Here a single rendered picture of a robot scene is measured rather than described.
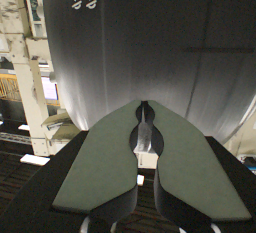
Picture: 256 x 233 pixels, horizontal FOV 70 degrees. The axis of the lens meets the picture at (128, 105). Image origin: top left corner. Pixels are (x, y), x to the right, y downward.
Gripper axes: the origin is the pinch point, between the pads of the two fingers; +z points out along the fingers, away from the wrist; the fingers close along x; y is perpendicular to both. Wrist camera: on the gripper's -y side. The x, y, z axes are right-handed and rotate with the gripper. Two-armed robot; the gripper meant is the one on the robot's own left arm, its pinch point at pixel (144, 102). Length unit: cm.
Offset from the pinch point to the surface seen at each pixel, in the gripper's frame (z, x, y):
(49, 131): 62, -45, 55
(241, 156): 25.1, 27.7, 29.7
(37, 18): 1053, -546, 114
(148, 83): 8.1, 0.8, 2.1
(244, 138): 25.9, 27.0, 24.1
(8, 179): 540, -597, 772
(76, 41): 8.7, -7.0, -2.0
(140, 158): 48, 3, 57
